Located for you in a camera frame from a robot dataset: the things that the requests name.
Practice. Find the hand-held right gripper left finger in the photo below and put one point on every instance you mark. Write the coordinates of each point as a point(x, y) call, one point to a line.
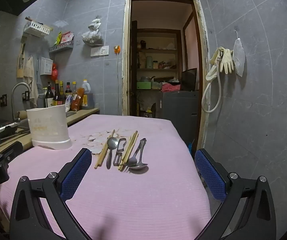
point(76, 172)

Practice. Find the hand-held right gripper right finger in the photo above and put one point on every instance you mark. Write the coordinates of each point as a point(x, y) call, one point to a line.
point(209, 177)

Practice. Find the metal peeler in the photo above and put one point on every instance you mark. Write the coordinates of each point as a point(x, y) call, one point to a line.
point(117, 158)

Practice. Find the white utensil holder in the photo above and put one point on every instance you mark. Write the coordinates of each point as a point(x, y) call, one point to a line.
point(48, 125)

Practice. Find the small metal spoon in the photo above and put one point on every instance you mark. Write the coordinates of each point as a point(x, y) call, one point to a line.
point(112, 142)

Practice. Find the metal fork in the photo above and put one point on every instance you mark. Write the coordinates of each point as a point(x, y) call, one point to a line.
point(132, 160)

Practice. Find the large metal spoon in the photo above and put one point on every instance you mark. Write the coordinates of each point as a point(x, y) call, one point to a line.
point(138, 167)

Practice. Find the blue bag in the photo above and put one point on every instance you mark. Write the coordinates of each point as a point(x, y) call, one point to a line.
point(190, 148)

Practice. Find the beige kitchen counter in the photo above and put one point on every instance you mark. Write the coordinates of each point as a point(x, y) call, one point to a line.
point(83, 114)

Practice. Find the dish soap bottle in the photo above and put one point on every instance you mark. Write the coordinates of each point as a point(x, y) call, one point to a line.
point(44, 100)

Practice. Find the metal faucet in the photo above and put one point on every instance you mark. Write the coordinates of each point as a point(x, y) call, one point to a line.
point(21, 85)

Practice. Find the dark bottle white label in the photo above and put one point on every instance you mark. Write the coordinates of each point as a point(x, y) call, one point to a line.
point(49, 98)

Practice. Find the pink floral tablecloth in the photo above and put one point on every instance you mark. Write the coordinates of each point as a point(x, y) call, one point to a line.
point(138, 200)

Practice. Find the white blue packet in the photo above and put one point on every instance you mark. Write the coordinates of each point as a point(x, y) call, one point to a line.
point(68, 103)

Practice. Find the grey cabinet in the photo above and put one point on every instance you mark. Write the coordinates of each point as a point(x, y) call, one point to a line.
point(178, 115)

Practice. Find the orange spice packet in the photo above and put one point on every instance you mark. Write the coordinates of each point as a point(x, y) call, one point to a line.
point(77, 102)

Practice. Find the large oil jug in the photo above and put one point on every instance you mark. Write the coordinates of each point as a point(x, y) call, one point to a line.
point(88, 97)

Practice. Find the wooden cutting board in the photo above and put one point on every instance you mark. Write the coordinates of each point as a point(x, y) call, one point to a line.
point(20, 70)

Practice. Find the beige hanging towel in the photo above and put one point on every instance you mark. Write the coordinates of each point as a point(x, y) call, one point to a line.
point(29, 72)

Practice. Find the slim dark bottle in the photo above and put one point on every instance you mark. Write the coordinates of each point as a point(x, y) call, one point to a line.
point(62, 90)

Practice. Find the dark bottle red label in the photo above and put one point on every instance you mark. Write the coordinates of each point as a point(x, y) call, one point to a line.
point(68, 88)

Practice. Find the clear bottle yellow cap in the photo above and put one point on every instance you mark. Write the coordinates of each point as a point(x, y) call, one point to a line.
point(74, 87)

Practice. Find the hanging metal tool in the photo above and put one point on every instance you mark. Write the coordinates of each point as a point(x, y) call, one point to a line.
point(37, 67)

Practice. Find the red plastic bag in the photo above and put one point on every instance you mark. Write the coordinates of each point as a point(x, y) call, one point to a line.
point(54, 72)

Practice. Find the white box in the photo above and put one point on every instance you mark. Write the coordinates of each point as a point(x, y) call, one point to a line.
point(46, 66)

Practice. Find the red cloth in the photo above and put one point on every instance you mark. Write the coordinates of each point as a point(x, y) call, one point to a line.
point(171, 87)

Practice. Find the black monitor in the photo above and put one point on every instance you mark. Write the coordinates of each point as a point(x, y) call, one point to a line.
point(189, 80)

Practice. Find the green box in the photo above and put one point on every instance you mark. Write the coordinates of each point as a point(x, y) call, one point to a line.
point(143, 85)

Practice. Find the cream rubber glove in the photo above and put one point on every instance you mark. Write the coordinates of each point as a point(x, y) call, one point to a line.
point(227, 61)
point(214, 55)

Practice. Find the yellow green snack packet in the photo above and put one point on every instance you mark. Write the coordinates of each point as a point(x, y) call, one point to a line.
point(58, 39)

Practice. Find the white basket shelf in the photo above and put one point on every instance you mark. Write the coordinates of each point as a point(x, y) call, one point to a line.
point(37, 28)

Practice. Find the white mesh bag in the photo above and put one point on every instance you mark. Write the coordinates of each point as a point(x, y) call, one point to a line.
point(239, 57)

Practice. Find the red snack packet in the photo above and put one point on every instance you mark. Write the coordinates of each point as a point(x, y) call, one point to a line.
point(67, 37)

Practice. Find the green canister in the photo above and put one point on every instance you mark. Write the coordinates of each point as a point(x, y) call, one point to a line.
point(149, 62)

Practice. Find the wooden shelf unit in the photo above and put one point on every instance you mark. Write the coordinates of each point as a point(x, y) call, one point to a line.
point(134, 55)

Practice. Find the clear hanging plastic bag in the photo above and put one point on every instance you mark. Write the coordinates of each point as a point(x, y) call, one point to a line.
point(92, 36)

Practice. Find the black wall outlet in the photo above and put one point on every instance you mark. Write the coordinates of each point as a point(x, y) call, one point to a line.
point(3, 100)

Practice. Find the grey wall rack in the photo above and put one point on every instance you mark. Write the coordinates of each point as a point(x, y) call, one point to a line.
point(61, 47)

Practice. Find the white wall socket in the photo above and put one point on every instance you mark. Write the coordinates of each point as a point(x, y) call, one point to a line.
point(99, 51)

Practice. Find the wooden door frame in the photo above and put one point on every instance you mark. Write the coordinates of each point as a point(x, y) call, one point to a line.
point(126, 55)

